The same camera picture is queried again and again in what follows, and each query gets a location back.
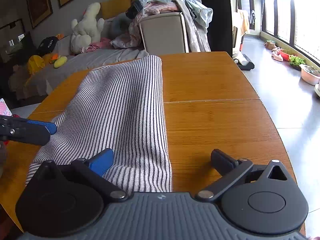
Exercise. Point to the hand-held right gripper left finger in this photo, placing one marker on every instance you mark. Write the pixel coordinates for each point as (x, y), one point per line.
(101, 163)

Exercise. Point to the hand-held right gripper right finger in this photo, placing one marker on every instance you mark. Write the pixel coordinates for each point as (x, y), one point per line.
(221, 161)

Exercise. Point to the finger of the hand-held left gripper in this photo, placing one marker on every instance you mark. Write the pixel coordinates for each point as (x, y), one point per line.
(47, 127)
(30, 133)

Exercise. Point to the striped knit garment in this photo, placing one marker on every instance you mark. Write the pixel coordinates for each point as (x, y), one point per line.
(120, 105)

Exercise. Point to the pink clothes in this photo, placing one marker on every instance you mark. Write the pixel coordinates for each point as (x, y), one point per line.
(98, 45)

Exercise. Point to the pile of clothes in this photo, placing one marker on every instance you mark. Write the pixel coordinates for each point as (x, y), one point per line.
(200, 12)

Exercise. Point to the pink patterned package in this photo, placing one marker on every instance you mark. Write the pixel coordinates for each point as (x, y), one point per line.
(5, 107)

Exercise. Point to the yellow-green plush toy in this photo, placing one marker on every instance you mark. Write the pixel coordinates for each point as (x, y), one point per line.
(60, 62)

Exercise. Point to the orange toy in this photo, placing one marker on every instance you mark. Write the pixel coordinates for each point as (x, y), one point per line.
(53, 58)

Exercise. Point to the black cap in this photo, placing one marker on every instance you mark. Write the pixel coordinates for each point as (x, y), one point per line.
(47, 45)

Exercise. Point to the sofa with grey cover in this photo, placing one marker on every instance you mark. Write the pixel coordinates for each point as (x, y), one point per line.
(100, 60)

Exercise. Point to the glass display cabinet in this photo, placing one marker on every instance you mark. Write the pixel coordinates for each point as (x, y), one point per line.
(15, 45)

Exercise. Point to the black dock tray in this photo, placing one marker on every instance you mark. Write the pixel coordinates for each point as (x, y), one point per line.
(247, 66)

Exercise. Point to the white plush toy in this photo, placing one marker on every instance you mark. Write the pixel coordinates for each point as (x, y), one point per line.
(85, 30)

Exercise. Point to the white floor cleaner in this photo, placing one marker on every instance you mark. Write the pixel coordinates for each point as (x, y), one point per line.
(237, 52)

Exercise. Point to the floral patterned cloth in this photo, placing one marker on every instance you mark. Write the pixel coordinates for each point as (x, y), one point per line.
(127, 38)

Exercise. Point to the pink slippers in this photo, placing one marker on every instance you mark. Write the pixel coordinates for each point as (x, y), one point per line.
(277, 55)

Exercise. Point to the pink basin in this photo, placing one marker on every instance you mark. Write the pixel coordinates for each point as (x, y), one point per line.
(310, 76)

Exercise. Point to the red basin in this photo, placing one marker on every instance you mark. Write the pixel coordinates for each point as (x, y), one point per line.
(285, 54)

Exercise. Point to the grey neck pillow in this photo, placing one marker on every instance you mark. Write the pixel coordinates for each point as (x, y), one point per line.
(118, 25)

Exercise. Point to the tray of green plants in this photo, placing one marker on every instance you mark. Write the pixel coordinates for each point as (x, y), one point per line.
(297, 61)

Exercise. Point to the grey hanging garment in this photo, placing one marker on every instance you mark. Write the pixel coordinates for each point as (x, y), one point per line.
(196, 37)

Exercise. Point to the dark curtain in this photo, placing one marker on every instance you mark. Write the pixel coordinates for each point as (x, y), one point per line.
(215, 30)

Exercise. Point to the beige chair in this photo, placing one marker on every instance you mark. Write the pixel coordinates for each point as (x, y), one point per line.
(162, 33)

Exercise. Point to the yellow hanging towel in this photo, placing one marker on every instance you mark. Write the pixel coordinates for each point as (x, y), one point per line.
(243, 22)

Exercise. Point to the dark denim garment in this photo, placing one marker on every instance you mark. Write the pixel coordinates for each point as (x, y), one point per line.
(133, 10)

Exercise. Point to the pink garment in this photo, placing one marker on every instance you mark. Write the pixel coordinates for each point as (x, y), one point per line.
(160, 8)

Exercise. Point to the black framed window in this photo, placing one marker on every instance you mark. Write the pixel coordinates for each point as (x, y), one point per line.
(291, 12)

